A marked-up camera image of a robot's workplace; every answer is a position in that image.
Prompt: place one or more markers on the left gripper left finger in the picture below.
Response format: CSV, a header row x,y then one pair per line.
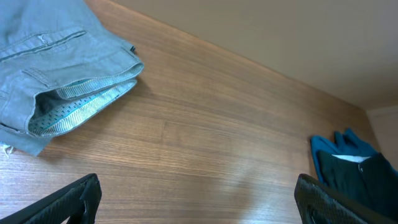
x,y
76,203

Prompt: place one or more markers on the blue shirt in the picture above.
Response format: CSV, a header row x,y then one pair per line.
x,y
346,146

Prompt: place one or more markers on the folded grey shorts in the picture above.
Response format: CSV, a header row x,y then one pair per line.
x,y
59,68

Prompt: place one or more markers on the black shorts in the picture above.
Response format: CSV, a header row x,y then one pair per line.
x,y
372,182

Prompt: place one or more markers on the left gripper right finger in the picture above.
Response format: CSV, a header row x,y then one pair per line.
x,y
318,203

